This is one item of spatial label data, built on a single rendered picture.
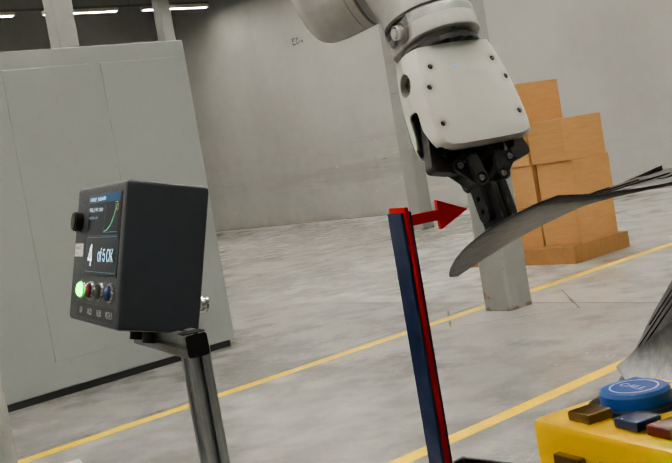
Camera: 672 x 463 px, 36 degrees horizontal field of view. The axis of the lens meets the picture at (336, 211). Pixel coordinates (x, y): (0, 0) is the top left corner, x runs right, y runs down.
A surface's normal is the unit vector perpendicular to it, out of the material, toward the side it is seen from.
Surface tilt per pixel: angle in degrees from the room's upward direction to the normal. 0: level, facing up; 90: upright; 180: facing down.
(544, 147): 90
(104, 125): 90
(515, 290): 90
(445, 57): 69
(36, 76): 90
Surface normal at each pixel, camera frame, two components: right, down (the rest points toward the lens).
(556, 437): -0.87, 0.18
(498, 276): -0.75, 0.16
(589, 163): 0.67, -0.07
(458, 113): 0.36, -0.33
